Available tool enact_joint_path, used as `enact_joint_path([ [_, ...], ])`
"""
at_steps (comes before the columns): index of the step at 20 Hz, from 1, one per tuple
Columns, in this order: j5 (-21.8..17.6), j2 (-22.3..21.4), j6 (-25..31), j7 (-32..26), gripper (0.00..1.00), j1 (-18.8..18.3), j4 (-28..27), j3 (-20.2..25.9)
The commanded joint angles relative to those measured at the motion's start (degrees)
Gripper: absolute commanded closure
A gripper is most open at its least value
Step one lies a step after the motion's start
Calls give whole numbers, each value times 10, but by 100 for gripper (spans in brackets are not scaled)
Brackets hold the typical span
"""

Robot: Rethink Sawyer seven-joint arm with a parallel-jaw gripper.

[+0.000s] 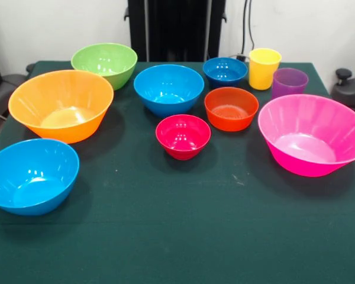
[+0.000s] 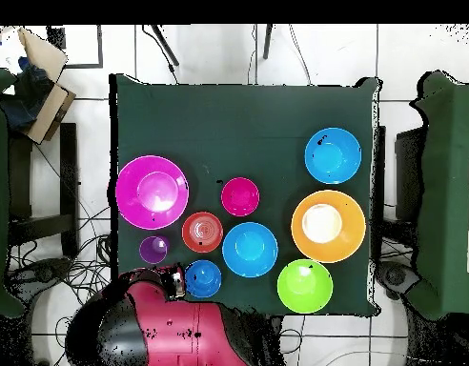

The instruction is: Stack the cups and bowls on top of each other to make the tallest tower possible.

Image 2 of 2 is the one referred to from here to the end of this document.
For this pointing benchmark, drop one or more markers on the cardboard box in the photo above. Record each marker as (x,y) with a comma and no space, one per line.
(47,110)

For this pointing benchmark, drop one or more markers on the large orange bowl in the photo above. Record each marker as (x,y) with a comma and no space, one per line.
(345,244)

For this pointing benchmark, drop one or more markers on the purple cup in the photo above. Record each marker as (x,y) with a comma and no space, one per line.
(153,249)

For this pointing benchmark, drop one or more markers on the light blue bowl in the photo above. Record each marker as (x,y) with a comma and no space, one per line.
(249,249)
(333,155)

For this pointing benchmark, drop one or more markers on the dark blue cloth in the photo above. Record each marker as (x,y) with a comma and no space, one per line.
(24,99)

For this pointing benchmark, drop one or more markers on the dark green table cloth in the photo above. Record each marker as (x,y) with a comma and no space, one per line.
(238,126)

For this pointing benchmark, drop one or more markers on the small dark blue bowl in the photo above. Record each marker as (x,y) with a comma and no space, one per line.
(203,278)

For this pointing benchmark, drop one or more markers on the black rectangular frame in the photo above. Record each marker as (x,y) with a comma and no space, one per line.
(100,49)

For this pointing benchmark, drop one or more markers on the small red-orange bowl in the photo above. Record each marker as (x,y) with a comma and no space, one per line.
(202,232)

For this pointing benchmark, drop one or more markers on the black tripod leg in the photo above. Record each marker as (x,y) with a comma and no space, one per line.
(166,45)
(267,42)

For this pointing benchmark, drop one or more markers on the small crimson bowl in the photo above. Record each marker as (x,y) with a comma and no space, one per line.
(240,196)

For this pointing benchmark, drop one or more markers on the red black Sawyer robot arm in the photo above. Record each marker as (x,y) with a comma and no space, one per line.
(173,328)

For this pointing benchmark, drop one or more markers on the grey base with black knob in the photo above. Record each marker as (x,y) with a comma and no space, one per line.
(396,276)
(44,272)

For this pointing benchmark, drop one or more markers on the large pink bowl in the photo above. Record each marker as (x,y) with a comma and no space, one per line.
(152,192)

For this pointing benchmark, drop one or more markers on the green bowl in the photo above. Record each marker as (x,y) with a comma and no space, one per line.
(305,286)

